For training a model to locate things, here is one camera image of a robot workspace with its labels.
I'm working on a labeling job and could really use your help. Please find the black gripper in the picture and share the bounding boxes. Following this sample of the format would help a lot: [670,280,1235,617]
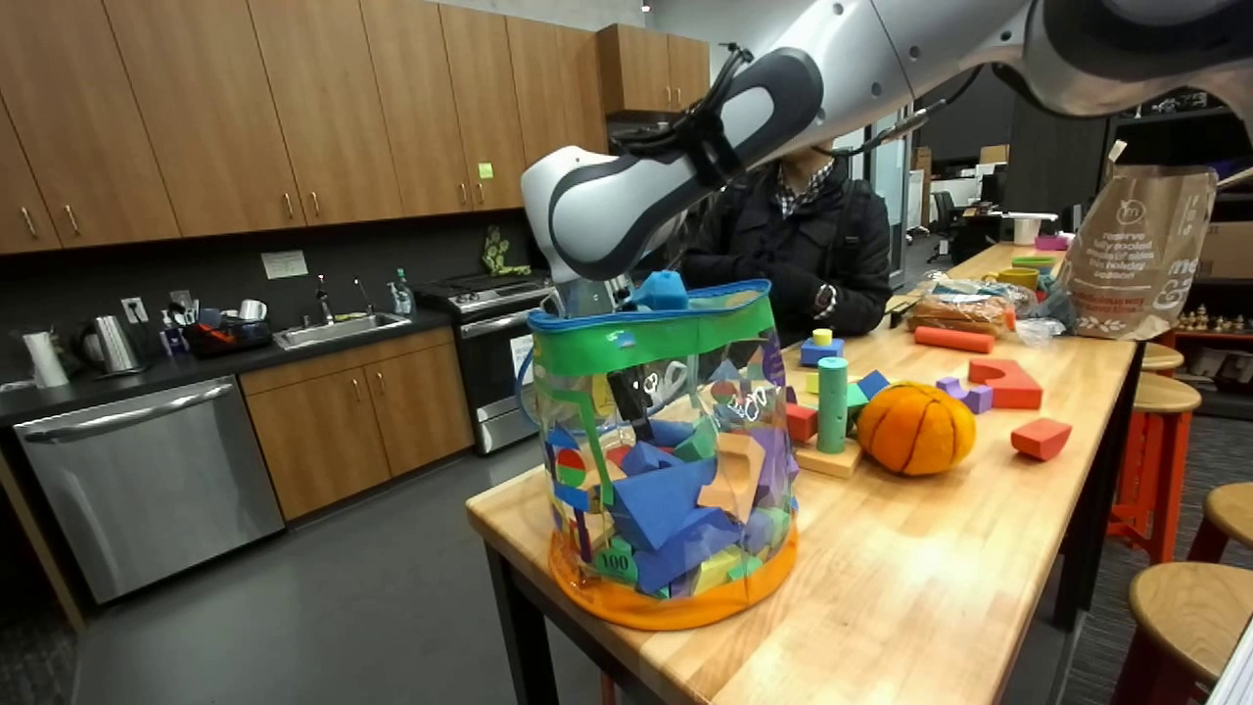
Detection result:
[559,268,658,442]

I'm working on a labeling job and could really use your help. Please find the purple blocks pair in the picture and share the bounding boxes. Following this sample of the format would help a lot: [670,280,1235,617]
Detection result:
[931,370,999,417]

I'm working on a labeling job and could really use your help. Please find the clear plastic toy tub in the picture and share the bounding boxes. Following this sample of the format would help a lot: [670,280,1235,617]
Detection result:
[526,272,802,634]

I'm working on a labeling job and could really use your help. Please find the red green round block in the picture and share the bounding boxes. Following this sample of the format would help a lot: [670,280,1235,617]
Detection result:
[551,446,590,493]

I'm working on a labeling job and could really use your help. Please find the large blue foam block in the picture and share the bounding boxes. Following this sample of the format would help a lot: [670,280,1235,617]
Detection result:
[610,454,719,554]

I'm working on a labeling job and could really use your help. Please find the tan foam block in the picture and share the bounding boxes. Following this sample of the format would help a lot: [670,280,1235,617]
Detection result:
[699,430,772,523]

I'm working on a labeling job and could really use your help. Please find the black steel oven range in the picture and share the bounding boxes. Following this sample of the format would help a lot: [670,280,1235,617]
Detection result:
[444,261,580,459]

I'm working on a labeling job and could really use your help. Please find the purple foam block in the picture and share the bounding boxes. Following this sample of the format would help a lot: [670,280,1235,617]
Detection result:
[755,421,799,513]

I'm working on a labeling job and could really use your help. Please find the small red cube block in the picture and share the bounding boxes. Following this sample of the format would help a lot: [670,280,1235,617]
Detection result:
[783,400,823,446]

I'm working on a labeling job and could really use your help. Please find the blue block with yellow top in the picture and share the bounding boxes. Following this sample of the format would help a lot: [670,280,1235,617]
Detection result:
[795,323,845,370]

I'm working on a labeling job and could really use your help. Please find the green cylinder block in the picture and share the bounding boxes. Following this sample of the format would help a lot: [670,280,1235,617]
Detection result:
[815,353,854,459]

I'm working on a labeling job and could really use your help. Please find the green plant figure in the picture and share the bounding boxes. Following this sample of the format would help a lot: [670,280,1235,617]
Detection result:
[479,223,521,280]

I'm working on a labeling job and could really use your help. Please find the flat wooden base block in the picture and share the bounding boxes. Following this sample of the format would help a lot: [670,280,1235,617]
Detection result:
[795,440,866,480]

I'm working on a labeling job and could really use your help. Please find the soap bottle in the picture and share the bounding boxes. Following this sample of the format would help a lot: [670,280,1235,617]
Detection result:
[384,267,419,317]

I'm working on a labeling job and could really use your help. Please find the person in black jacket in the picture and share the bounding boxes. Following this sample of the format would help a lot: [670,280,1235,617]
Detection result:
[678,141,901,347]

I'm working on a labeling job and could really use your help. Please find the wide wooden lower cabinet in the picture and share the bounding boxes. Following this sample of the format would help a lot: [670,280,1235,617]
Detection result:
[236,323,479,523]

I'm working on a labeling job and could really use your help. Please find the orange plush ball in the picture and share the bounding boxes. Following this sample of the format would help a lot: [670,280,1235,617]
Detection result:
[854,381,978,479]

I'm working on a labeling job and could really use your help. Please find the steel kitchen sink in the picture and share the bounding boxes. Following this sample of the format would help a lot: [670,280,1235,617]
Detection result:
[272,309,417,357]

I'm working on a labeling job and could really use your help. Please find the long red block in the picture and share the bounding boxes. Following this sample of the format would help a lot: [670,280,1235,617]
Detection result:
[909,323,999,357]

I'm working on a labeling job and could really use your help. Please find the wooden cabinet above fridge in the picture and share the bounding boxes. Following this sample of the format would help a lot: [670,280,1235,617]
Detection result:
[597,18,714,121]

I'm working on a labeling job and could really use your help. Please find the clear snack package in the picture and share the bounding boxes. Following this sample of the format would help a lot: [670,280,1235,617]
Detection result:
[905,279,1026,340]

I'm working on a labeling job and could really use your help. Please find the red notched block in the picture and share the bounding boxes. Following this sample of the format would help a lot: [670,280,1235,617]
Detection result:
[962,357,1047,415]

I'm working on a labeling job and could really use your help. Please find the red rectangular block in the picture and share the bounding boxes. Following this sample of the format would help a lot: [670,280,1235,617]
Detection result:
[1005,415,1072,467]

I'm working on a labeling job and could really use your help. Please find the green yellow toy pile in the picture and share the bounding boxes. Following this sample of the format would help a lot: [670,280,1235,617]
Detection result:
[992,248,1060,293]

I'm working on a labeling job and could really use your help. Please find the dark dishes pile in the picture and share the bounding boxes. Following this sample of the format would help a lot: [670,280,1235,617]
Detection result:
[154,285,273,365]

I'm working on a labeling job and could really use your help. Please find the white cup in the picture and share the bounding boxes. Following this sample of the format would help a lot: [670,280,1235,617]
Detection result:
[1005,206,1051,252]

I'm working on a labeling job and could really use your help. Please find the wooden upper cabinets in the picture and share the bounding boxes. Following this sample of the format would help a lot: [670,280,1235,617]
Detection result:
[0,0,614,259]

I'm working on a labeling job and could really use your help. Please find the stainless steel dishwasher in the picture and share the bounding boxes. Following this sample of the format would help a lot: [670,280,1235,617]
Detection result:
[12,370,291,612]

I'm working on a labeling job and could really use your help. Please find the round wooden stool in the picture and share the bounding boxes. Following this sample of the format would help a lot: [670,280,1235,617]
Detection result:
[1111,554,1253,705]
[1138,336,1185,376]
[1108,368,1206,562]
[1185,479,1253,567]

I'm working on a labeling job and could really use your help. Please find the white paper towel roll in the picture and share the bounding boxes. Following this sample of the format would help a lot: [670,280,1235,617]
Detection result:
[15,329,71,394]

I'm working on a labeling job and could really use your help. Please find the black shelving unit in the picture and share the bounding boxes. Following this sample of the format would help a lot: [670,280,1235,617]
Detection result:
[1108,90,1253,421]

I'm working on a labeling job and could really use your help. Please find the white wall paper sign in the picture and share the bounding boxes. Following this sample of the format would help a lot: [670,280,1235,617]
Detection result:
[255,248,312,285]

